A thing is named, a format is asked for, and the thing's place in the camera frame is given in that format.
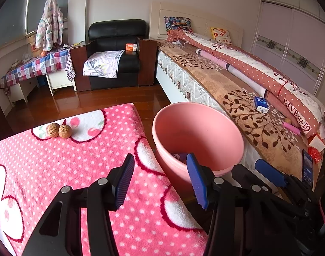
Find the purple cloth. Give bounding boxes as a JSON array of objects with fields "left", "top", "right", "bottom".
[{"left": 171, "top": 153, "right": 187, "bottom": 164}]

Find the smartphone on bed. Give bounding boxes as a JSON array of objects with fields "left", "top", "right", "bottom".
[{"left": 302, "top": 150, "right": 314, "bottom": 189}]

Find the pink plastic basin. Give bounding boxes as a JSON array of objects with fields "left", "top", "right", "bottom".
[{"left": 152, "top": 102, "right": 244, "bottom": 187}]

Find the pink polka dot blanket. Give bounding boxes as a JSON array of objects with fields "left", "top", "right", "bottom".
[{"left": 0, "top": 103, "right": 207, "bottom": 255}]

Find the blue tissue pack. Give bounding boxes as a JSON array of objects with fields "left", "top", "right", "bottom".
[{"left": 253, "top": 96, "right": 269, "bottom": 113}]

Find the red polka dot quilt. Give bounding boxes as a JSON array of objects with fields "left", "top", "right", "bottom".
[{"left": 167, "top": 29, "right": 325, "bottom": 138}]

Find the right walnut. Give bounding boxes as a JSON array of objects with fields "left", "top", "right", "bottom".
[{"left": 58, "top": 124, "right": 72, "bottom": 139}]

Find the walnut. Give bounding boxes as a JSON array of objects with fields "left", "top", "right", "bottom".
[
  {"left": 58, "top": 124, "right": 72, "bottom": 139},
  {"left": 46, "top": 122, "right": 60, "bottom": 138}
]

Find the left walnut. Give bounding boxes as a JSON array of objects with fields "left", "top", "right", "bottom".
[{"left": 46, "top": 122, "right": 60, "bottom": 138}]

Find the pink rolled sheet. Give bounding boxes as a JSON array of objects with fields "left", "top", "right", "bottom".
[{"left": 196, "top": 48, "right": 266, "bottom": 98}]

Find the bed with brown blanket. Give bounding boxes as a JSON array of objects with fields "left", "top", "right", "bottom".
[{"left": 157, "top": 40, "right": 308, "bottom": 177}]

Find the black leather armchair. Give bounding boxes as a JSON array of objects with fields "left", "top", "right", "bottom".
[{"left": 70, "top": 19, "right": 157, "bottom": 91}]

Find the floral cloth on armchair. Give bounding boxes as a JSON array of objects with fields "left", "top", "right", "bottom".
[{"left": 83, "top": 50, "right": 125, "bottom": 79}]

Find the checked cloth covered table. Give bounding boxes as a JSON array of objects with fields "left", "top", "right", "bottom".
[{"left": 0, "top": 48, "right": 77, "bottom": 103}]

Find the orange box on armchair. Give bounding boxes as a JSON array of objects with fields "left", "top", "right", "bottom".
[{"left": 125, "top": 43, "right": 138, "bottom": 52}]

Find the white wardrobe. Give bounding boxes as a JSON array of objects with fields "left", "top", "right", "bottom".
[{"left": 250, "top": 0, "right": 325, "bottom": 101}]

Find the yellow floral pillow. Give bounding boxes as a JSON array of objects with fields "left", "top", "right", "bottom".
[{"left": 210, "top": 27, "right": 233, "bottom": 45}]

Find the colourful cartoon pillow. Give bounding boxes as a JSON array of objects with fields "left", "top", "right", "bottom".
[{"left": 164, "top": 16, "right": 193, "bottom": 32}]

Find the hanging floral padded jacket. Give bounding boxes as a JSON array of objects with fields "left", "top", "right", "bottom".
[{"left": 36, "top": 0, "right": 63, "bottom": 51}]

